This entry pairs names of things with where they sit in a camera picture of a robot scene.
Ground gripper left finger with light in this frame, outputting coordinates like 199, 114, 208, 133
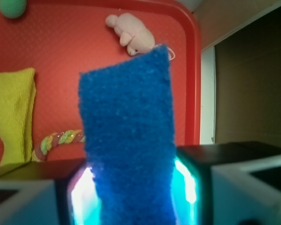
0, 158, 100, 225

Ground gripper right finger with light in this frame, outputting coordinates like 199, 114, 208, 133
172, 142, 281, 225

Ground blue sponge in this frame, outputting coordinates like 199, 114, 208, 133
78, 45, 176, 225

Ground yellow microfiber cloth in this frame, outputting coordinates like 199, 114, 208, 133
0, 67, 37, 166

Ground brown cardboard panel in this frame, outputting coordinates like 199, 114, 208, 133
193, 0, 281, 147

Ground pink plush toy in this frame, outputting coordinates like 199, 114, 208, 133
105, 13, 161, 57

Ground green textured ball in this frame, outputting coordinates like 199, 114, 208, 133
0, 0, 27, 19

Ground multicolour rope toy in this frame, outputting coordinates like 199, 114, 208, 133
31, 129, 86, 162

